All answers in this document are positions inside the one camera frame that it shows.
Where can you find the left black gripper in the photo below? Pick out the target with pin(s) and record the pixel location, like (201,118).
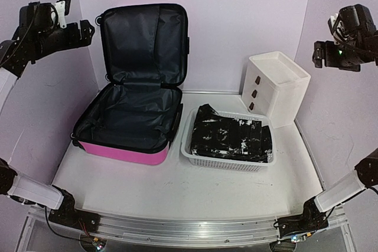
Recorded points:
(74,41)

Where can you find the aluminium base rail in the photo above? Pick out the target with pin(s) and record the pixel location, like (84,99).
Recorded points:
(196,234)

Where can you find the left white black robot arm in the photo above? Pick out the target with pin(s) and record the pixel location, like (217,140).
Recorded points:
(47,79)

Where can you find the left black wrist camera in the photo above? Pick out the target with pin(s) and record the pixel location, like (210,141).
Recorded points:
(39,17)

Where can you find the white three-drawer storage cabinet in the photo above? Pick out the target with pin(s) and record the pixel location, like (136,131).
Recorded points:
(274,86)

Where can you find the black white patterned garment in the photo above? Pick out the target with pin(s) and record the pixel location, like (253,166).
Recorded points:
(231,138)

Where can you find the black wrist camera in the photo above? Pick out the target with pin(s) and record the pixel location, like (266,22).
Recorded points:
(39,17)
(357,18)

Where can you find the pink cartoon child suitcase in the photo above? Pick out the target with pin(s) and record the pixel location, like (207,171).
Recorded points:
(136,116)

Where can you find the white perforated plastic basket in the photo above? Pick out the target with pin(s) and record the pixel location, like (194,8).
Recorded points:
(223,163)

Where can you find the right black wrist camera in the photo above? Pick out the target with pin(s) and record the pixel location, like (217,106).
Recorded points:
(357,18)

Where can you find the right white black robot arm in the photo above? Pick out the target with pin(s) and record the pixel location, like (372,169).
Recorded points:
(354,43)

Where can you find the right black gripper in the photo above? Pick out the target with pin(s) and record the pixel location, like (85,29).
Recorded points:
(330,60)

